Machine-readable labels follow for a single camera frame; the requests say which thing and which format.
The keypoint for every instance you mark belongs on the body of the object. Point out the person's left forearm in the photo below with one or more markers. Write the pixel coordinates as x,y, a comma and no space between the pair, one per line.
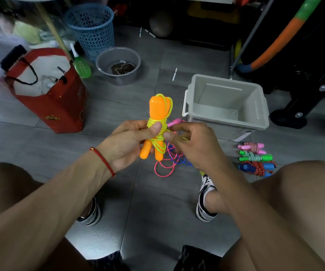
44,214

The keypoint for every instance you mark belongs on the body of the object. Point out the black rectangular pad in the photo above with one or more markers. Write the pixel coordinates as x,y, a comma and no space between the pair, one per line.
12,57

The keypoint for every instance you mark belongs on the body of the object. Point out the orange red fabric bag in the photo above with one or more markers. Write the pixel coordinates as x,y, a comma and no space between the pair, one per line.
243,0

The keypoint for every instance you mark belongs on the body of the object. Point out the person's left hand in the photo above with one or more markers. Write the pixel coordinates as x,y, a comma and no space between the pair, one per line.
123,146

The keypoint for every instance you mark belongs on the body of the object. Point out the brown ball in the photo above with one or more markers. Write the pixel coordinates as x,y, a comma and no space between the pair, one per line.
161,24

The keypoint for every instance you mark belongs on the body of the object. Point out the person's right hand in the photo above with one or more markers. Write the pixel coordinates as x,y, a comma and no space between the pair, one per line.
202,149

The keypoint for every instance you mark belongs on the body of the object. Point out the person's right leg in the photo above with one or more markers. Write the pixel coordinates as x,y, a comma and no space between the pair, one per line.
315,194

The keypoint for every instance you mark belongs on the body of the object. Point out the person's leg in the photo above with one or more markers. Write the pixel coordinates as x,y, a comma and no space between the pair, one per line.
4,189
315,194

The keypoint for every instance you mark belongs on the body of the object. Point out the green spray bottle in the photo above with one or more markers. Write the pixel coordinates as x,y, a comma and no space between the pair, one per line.
82,69

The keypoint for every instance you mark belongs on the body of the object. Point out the person's right shoe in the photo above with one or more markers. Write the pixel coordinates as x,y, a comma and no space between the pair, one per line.
202,214

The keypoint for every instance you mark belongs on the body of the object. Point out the grey plastic basin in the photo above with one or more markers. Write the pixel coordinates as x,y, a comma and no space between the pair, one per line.
103,64

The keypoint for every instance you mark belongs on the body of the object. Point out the blue mesh wastebasket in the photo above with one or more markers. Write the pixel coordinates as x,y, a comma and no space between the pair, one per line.
90,33

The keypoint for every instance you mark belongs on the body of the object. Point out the black weight machine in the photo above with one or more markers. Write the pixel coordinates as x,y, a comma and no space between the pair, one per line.
306,104

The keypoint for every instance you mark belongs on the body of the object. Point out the grey plastic storage bin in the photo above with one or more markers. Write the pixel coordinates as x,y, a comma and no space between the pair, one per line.
224,95

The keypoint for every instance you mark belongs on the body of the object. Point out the white oval side table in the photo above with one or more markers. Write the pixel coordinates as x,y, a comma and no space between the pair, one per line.
53,31

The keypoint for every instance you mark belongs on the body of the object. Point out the grey plastic stool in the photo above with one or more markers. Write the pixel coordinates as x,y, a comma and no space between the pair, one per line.
94,239

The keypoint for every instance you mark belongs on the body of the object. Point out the person's shoe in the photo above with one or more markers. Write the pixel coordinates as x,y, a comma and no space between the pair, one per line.
94,217
202,214

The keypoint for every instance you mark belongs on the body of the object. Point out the person's left leg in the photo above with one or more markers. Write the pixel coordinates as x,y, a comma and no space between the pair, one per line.
4,189

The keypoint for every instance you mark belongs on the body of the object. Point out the clear plastic bag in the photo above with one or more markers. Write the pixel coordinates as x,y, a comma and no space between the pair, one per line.
27,32

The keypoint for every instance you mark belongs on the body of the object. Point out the yellow flat board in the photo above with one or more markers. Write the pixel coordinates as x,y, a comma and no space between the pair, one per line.
213,15

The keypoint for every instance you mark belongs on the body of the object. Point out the multicoloured hula hoop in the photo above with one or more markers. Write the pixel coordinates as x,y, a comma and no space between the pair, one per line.
278,45

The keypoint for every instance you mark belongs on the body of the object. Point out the red paper bag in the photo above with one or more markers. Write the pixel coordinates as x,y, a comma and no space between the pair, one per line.
66,112

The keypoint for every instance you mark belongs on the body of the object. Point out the person's right forearm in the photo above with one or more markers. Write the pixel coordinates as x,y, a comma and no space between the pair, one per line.
269,222

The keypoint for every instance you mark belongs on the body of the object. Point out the person's left shoe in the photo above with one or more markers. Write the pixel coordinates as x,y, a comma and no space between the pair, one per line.
94,217

